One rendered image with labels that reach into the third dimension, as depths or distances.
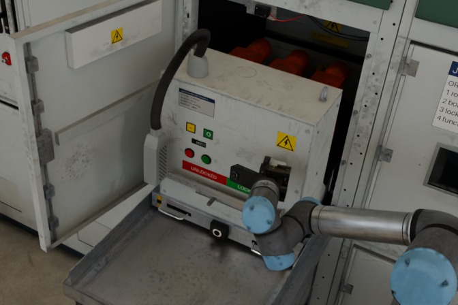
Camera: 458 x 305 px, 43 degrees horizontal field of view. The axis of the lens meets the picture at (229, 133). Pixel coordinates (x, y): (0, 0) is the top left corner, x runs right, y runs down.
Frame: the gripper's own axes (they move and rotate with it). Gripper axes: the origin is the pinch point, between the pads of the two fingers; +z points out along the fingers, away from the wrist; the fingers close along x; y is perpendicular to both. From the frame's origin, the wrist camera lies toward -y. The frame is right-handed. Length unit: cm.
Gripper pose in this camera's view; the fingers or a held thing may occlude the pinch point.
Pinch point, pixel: (267, 161)
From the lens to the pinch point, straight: 167.1
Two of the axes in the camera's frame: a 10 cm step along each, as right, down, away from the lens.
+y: 9.7, 1.9, -1.3
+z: 1.9, -3.2, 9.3
